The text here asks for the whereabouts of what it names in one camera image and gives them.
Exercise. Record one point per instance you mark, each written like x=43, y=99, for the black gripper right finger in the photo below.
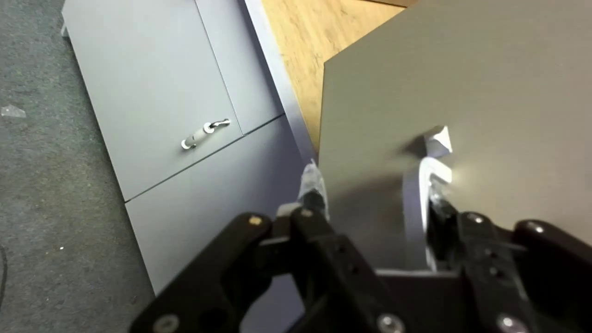
x=493, y=260

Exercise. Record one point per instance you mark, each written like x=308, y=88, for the grey desk base cabinet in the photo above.
x=154, y=94

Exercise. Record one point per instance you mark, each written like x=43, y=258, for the silver lower drawer thumb latch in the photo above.
x=441, y=142

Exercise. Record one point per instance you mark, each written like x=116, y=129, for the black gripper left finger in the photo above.
x=312, y=197

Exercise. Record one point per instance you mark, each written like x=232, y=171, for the beige file drawer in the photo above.
x=506, y=75

